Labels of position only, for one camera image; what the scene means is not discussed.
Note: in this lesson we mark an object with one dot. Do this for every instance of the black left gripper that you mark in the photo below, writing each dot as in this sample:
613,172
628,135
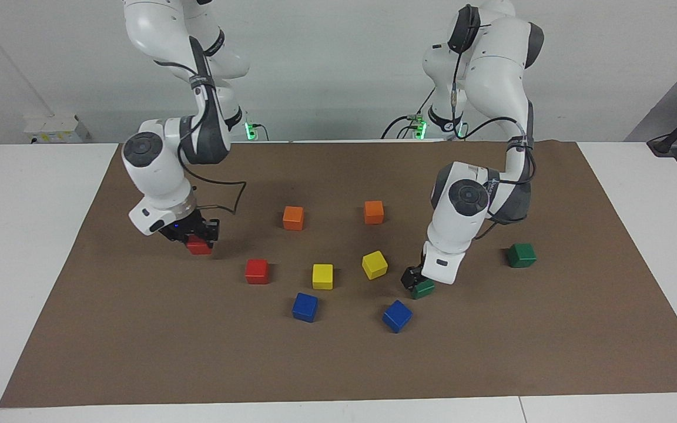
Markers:
414,274

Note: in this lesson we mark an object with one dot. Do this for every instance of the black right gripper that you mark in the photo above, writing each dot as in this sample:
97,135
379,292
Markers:
194,226

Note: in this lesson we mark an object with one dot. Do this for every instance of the red wooden cube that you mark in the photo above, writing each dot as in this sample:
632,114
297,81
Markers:
199,248
257,271

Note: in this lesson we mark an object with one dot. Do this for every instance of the green wooden cube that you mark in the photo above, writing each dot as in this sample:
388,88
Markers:
520,255
425,290

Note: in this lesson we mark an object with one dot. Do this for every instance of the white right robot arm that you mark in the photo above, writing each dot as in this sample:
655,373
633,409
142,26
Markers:
156,170

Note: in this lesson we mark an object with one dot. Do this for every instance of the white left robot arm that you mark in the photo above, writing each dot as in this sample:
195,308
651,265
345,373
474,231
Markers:
491,64

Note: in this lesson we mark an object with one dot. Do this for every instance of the blue wooden cube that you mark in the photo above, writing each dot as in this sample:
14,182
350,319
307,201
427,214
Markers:
397,316
305,306

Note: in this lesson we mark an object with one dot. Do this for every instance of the yellow wooden cube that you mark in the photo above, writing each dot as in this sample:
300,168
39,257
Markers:
322,276
375,264

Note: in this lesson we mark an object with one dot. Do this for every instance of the orange wooden cube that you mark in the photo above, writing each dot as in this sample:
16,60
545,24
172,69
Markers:
293,218
374,212

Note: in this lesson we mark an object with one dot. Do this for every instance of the brown table mat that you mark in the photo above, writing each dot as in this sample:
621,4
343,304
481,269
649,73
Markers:
338,364

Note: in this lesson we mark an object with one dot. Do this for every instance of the green lit base connector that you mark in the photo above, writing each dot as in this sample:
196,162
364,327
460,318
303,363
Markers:
422,129
250,130

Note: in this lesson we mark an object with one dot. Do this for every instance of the white power box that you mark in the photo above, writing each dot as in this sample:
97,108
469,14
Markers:
50,126

